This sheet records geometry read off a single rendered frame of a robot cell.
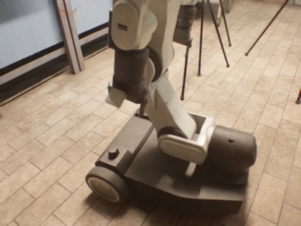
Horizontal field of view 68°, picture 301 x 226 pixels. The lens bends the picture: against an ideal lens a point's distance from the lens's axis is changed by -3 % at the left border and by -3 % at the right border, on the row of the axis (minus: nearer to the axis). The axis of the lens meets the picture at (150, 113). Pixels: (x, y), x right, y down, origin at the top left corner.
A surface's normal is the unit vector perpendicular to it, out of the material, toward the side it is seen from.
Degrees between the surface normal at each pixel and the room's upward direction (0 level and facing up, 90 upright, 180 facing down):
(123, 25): 90
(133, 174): 0
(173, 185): 0
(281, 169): 0
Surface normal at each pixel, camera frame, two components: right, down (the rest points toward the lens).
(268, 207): -0.04, -0.77
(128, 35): -0.42, 0.58
